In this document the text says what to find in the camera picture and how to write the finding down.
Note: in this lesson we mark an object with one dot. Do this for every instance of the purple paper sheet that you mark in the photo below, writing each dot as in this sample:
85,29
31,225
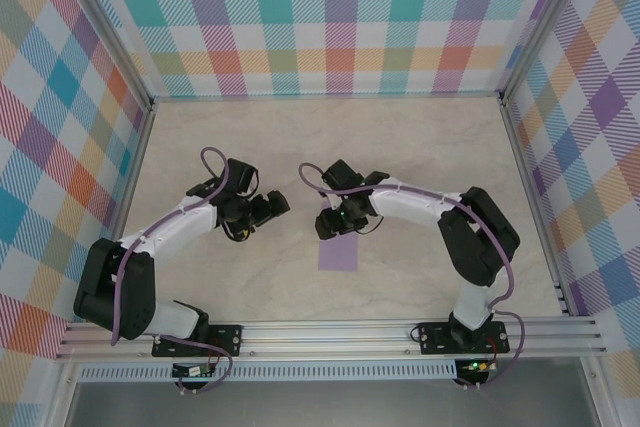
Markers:
340,257

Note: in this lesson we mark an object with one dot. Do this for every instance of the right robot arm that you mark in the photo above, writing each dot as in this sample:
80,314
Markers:
415,207

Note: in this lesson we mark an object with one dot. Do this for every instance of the small green circuit board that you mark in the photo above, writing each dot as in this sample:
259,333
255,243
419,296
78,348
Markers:
192,371
477,366

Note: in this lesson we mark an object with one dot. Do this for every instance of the grey metal panel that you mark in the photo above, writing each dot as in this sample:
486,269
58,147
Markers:
325,404

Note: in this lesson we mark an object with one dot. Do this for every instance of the aluminium side rail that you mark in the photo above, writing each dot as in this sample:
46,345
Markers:
532,197
131,182

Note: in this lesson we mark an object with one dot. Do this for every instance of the thin aluminium wall rail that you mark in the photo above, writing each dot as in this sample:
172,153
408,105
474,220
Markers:
325,97

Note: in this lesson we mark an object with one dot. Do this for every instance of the wide aluminium mounting rail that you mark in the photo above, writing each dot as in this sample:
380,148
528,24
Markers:
325,342

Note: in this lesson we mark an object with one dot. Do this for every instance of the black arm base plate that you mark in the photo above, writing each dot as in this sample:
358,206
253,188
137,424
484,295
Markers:
432,339
227,339

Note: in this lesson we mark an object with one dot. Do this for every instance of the black round mount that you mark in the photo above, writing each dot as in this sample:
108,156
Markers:
465,383

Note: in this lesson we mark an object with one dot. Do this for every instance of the aluminium corner post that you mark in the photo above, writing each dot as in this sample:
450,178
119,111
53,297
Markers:
542,22
110,32

